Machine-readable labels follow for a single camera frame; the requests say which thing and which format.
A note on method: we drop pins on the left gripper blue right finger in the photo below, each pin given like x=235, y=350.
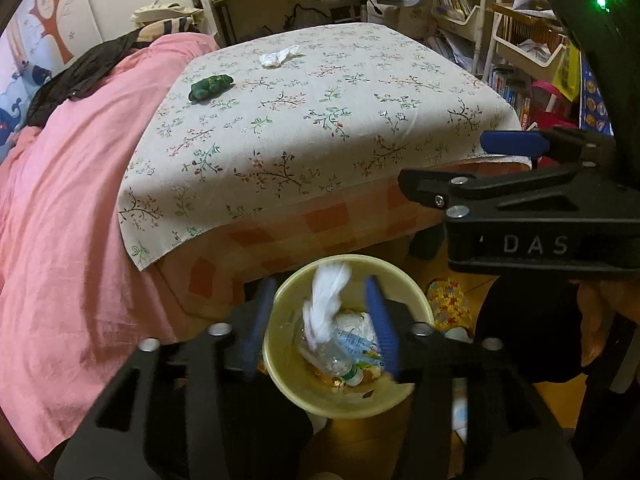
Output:
x=388, y=340

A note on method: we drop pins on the pink bed blanket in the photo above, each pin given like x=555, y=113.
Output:
x=73, y=304

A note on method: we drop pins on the beige tote bag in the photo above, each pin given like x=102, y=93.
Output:
x=158, y=11

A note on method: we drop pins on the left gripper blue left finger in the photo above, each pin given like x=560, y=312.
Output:
x=258, y=319

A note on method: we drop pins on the blue milk carton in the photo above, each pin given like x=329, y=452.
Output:
x=364, y=352

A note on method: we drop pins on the magenta bag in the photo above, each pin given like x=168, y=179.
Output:
x=550, y=107

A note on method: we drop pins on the white bookshelf cart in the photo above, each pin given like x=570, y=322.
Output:
x=514, y=42

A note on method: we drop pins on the yellow trash bin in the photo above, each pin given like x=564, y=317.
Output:
x=303, y=383

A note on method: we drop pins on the black jacket on bed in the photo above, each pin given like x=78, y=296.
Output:
x=77, y=81

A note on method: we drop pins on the floral white tablecloth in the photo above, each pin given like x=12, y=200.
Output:
x=358, y=104

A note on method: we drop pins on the clear plastic bottle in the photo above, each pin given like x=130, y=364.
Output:
x=333, y=361

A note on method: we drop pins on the green plush toy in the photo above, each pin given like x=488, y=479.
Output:
x=210, y=87

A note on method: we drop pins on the blue snack bag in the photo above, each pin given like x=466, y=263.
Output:
x=592, y=111

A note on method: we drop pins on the person right hand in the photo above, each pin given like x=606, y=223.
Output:
x=597, y=301

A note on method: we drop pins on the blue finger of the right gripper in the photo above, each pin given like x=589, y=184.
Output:
x=563, y=145
x=442, y=189

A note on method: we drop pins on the small white tissue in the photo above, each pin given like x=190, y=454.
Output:
x=325, y=301

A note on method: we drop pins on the striped beige pillow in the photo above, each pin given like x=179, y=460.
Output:
x=151, y=32

